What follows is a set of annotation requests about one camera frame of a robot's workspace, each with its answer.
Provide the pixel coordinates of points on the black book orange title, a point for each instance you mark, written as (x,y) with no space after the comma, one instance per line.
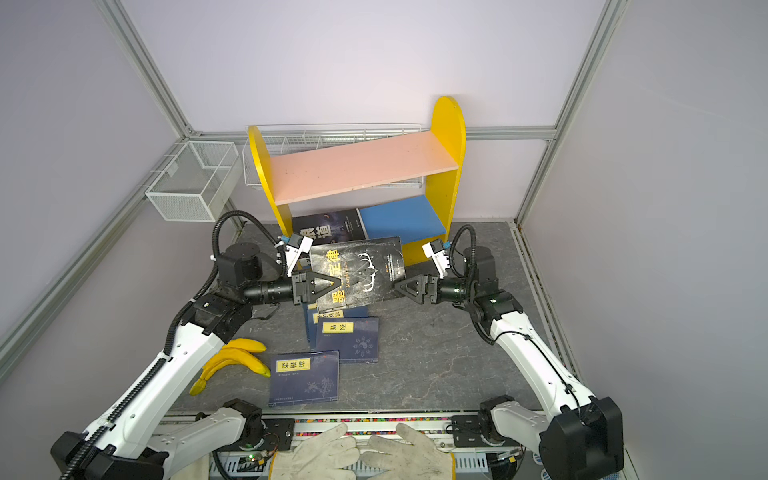
(367,269)

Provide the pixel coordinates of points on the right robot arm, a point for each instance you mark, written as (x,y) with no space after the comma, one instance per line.
(577,435)

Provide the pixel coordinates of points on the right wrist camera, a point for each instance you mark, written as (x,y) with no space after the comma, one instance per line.
(439,253)

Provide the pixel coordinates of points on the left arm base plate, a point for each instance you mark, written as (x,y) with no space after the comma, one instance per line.
(273,434)

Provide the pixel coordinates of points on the navy book middle of pile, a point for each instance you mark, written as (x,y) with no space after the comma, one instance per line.
(312,316)

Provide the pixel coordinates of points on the white work glove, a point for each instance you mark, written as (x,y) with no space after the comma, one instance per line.
(414,456)
(325,456)

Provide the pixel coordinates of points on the yellow shelf with pink and blue boards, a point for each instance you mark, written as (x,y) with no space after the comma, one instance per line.
(437,155)

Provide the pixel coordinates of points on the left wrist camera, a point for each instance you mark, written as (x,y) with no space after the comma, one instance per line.
(290,250)

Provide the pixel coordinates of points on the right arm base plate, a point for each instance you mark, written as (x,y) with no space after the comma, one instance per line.
(468,431)

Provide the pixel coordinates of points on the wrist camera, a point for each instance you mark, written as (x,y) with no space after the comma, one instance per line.
(290,250)
(439,253)

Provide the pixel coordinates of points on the dark wolf cover book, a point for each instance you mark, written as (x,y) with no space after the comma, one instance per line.
(331,227)

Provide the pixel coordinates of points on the navy book top of pile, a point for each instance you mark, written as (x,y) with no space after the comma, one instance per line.
(354,339)

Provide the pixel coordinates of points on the white mesh box basket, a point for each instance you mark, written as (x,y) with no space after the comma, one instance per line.
(197,182)

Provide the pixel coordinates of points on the white work glove centre left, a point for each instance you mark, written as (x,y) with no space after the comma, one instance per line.
(325,456)

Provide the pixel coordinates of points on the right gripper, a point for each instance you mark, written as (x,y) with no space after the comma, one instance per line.
(426,282)

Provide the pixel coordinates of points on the navy book front left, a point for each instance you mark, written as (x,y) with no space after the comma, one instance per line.
(304,378)

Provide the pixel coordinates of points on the navy book of pile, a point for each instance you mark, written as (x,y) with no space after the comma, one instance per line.
(312,316)
(354,339)

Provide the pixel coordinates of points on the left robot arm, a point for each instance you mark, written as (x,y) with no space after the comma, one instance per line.
(117,444)

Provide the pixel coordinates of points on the yellow banana bunch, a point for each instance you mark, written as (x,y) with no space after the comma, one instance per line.
(236,352)

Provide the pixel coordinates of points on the white work glove centre right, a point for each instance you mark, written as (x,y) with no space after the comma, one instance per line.
(414,456)

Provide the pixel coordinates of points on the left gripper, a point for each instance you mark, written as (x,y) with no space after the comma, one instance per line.
(303,290)

